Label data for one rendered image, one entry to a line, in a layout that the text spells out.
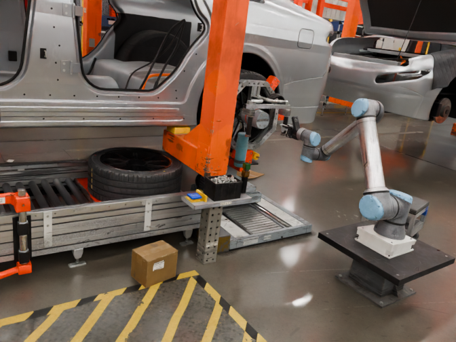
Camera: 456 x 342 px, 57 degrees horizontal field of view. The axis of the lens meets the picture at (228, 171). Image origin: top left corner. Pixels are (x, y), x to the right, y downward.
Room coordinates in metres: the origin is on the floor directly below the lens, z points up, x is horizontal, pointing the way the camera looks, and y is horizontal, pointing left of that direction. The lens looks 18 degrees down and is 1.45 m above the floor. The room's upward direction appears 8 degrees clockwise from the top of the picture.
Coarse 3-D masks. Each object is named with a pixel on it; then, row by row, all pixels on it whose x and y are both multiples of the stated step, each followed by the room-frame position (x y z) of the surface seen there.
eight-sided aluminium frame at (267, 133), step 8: (240, 80) 3.22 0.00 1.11; (248, 80) 3.26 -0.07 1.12; (256, 80) 3.31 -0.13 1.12; (240, 88) 3.17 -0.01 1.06; (264, 88) 3.35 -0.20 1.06; (272, 112) 3.42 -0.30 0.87; (272, 120) 3.40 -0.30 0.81; (272, 128) 3.38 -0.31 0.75; (264, 136) 3.34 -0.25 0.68; (232, 144) 3.16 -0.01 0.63; (248, 144) 3.27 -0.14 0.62; (256, 144) 3.31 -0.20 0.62
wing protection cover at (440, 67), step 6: (432, 54) 5.07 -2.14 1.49; (438, 54) 5.07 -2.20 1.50; (444, 54) 5.07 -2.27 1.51; (450, 54) 5.08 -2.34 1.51; (438, 60) 5.03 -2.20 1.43; (444, 60) 5.04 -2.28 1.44; (450, 60) 5.07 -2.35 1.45; (438, 66) 5.02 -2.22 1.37; (444, 66) 5.04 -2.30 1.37; (450, 66) 5.07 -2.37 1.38; (438, 72) 5.02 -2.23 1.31; (444, 72) 5.04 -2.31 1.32; (450, 72) 5.06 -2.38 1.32; (438, 78) 5.01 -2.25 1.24; (444, 78) 5.03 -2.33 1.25; (450, 78) 5.07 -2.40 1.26; (432, 84) 4.98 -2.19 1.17; (438, 84) 5.01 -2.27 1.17; (444, 84) 5.03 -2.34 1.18
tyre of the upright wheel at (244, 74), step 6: (240, 72) 3.28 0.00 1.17; (246, 72) 3.30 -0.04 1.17; (252, 72) 3.33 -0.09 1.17; (240, 78) 3.26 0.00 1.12; (246, 78) 3.29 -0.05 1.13; (252, 78) 3.33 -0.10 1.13; (258, 78) 3.36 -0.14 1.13; (264, 78) 3.40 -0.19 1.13; (270, 102) 3.46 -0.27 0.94; (198, 108) 3.27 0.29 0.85; (198, 114) 3.26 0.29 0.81; (198, 120) 3.28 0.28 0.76
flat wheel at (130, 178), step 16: (96, 160) 2.72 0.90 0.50; (112, 160) 2.85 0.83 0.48; (128, 160) 2.89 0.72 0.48; (144, 160) 2.94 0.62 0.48; (160, 160) 2.98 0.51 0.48; (176, 160) 2.96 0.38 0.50; (96, 176) 2.60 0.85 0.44; (112, 176) 2.54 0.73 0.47; (128, 176) 2.54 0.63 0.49; (144, 176) 2.56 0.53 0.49; (160, 176) 2.62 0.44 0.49; (176, 176) 2.77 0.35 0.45; (96, 192) 2.61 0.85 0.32; (112, 192) 2.55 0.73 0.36; (128, 192) 2.53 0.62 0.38; (144, 192) 2.56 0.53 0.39; (160, 192) 2.62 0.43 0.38; (176, 192) 2.79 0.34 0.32
